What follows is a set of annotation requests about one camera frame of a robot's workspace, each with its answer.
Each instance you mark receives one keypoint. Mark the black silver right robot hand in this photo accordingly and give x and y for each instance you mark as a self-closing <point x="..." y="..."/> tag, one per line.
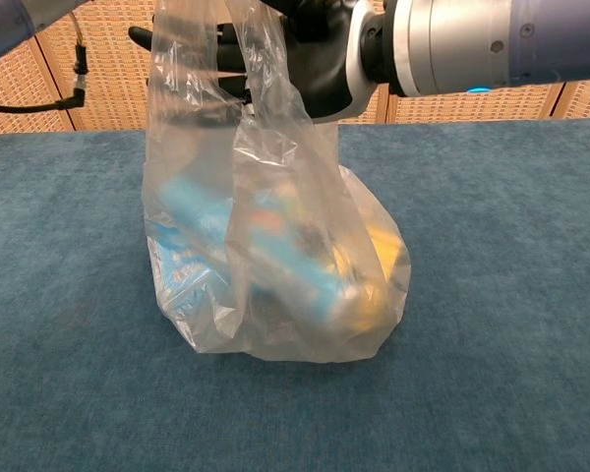
<point x="319" y="69"/>

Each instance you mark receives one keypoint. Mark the yellow packaged item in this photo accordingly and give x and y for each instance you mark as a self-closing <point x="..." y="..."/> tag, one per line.
<point x="383" y="255"/>

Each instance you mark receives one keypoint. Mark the blue cylindrical can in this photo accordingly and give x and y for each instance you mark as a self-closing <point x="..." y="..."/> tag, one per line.
<point x="295" y="275"/>

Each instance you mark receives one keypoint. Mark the blue snack packet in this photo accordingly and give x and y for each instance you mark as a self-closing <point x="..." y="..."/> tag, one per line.
<point x="182" y="273"/>

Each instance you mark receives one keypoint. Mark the transparent plastic bag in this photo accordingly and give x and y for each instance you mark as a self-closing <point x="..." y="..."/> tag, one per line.
<point x="285" y="334"/>

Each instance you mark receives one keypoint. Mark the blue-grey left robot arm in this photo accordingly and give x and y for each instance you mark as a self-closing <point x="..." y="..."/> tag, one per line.
<point x="0" y="29"/>

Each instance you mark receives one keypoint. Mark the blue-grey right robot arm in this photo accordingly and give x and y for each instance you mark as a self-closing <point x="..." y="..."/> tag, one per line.
<point x="472" y="44"/>

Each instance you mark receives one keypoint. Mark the blue carpet table cover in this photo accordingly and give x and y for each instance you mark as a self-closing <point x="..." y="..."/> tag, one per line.
<point x="496" y="295"/>

